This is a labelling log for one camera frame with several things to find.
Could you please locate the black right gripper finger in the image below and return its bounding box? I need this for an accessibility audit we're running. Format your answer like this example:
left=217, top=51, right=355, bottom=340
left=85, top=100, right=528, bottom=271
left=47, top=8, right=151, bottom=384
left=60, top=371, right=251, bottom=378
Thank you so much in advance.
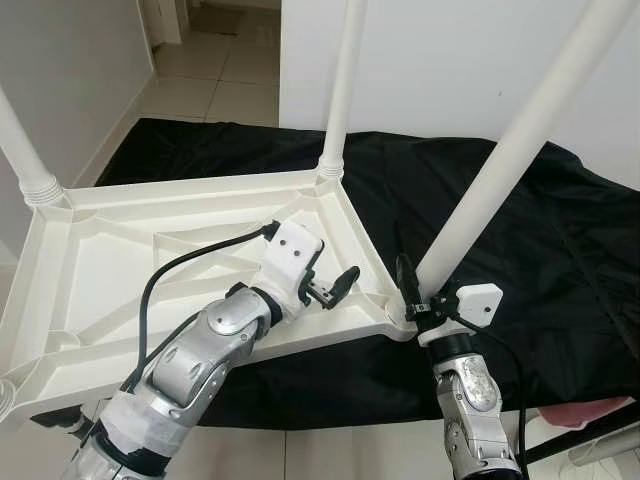
left=395, top=252, right=420, bottom=322

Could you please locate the white plastic children table top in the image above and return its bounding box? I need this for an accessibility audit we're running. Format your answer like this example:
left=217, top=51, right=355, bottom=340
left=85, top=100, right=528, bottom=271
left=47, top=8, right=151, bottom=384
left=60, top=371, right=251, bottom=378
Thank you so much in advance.
left=0, top=167, right=417, bottom=428

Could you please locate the black shiny table cloth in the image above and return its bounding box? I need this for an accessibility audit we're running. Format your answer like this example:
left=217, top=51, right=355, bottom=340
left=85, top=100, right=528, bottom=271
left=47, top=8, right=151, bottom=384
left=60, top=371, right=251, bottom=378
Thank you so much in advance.
left=28, top=117, right=640, bottom=433

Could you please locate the pink cloth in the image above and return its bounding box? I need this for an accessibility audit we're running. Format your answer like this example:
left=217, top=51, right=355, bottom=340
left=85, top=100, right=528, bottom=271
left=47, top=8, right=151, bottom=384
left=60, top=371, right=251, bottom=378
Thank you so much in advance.
left=538, top=397, right=628, bottom=430

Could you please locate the black metal table leg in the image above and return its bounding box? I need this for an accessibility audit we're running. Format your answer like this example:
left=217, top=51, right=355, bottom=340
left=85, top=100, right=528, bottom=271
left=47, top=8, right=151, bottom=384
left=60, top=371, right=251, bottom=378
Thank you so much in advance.
left=53, top=409, right=98, bottom=443
left=523, top=399, right=640, bottom=468

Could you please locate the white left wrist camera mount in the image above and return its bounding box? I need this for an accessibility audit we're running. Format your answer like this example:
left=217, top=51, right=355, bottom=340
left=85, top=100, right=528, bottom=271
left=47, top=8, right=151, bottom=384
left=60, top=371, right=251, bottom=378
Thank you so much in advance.
left=251, top=221, right=325, bottom=320

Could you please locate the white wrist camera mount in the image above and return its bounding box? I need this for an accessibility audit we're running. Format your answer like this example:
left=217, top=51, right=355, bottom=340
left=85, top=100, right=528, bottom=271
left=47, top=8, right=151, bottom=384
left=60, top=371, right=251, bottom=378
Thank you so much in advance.
left=419, top=282, right=505, bottom=347
left=251, top=221, right=325, bottom=320

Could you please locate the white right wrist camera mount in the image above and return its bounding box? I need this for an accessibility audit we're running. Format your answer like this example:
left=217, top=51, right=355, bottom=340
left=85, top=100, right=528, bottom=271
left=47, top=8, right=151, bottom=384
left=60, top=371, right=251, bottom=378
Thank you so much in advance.
left=419, top=282, right=505, bottom=347

